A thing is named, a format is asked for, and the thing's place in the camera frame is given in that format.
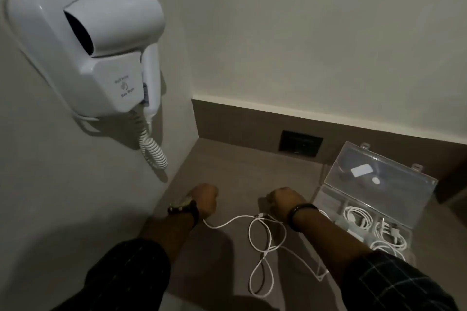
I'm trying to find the person's left hand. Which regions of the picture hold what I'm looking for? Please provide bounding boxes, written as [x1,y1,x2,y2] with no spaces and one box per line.
[188,183,219,220]

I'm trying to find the person's right hand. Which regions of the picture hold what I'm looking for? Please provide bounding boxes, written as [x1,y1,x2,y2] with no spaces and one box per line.
[266,187,308,221]

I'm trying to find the white charging cable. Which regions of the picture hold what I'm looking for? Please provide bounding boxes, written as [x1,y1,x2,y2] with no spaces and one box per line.
[202,213,289,298]

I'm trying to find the person's left forearm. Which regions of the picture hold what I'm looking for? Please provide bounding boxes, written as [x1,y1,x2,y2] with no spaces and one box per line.
[51,201,200,311]

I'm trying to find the person's right forearm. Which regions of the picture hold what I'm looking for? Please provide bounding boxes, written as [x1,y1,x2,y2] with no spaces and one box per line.
[287,204,459,311]

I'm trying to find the black wristband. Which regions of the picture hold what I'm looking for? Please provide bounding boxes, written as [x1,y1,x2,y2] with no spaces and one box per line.
[287,203,319,233]

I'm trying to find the white power adapter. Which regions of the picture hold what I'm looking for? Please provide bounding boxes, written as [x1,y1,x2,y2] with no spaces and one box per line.
[334,217,369,244]

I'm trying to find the black wristwatch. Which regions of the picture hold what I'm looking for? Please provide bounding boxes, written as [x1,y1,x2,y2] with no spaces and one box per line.
[167,196,200,230]

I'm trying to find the clear plastic organizer box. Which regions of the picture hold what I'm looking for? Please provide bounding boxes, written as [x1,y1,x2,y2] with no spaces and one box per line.
[311,141,438,281]

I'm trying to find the black wall socket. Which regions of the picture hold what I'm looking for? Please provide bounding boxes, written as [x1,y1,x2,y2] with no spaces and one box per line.
[279,130,324,157]

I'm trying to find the white coiled cable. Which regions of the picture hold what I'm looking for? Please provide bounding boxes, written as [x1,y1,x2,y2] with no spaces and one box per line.
[342,206,373,230]

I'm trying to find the white cable with plug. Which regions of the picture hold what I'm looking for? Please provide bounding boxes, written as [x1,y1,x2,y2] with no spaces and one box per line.
[369,220,408,261]

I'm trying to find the white coiled hair dryer cord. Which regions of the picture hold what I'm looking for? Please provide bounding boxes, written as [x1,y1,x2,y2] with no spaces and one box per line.
[129,110,169,170]

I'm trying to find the white wall-mounted hair dryer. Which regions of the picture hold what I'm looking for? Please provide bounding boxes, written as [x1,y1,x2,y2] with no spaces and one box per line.
[3,0,167,133]

